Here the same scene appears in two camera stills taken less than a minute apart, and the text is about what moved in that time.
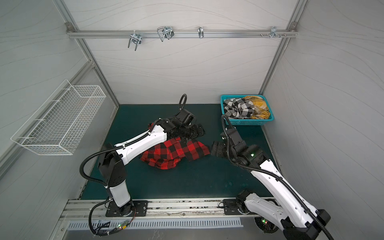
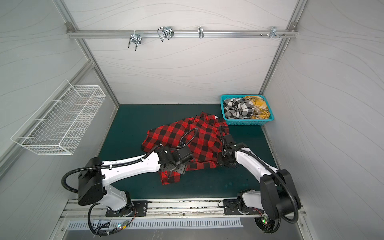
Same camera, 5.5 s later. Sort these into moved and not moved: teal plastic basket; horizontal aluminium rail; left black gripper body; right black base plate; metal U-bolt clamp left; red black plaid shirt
Moved: red black plaid shirt; left black gripper body
Not moved: teal plastic basket; right black base plate; horizontal aluminium rail; metal U-bolt clamp left
